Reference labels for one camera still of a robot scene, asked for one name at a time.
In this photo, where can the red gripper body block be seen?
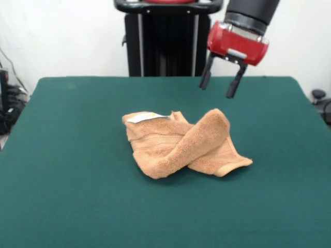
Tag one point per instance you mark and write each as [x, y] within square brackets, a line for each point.
[238, 42]

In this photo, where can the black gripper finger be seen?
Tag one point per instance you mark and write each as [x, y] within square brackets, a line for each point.
[234, 86]
[207, 77]

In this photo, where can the tan terry towel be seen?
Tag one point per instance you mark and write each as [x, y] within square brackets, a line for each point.
[168, 144]

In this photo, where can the grey office chair base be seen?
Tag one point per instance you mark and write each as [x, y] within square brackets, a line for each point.
[322, 103]

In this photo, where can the dark green table cloth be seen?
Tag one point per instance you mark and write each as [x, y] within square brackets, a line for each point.
[77, 180]

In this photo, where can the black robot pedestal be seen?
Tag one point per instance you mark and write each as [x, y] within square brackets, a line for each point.
[168, 38]

